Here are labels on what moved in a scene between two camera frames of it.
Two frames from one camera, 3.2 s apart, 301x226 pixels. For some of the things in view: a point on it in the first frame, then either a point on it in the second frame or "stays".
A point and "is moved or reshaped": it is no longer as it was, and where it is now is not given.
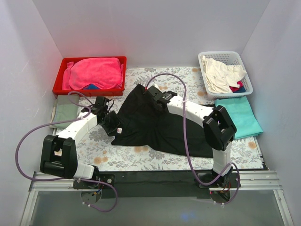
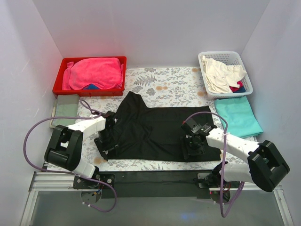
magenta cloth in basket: x=234 y=89 stays
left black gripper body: x=110 y=123 to x=107 y=148
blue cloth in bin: x=91 y=86 stays
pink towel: x=106 y=73 stays
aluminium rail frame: x=260 y=181 stays
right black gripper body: x=152 y=92 to x=192 y=150
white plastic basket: x=229 y=58 stays
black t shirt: x=143 y=121 is moved or reshaped
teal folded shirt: x=241 y=112 stays
